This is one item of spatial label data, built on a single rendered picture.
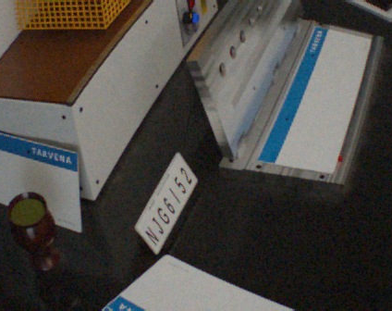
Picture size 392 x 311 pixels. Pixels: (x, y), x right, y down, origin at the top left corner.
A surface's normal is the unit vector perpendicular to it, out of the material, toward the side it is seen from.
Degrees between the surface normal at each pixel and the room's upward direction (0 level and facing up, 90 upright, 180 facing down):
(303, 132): 0
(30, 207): 0
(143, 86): 90
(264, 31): 79
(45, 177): 69
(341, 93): 0
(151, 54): 90
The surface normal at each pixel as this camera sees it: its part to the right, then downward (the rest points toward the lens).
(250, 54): 0.88, 0.00
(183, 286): -0.12, -0.75
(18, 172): -0.44, 0.32
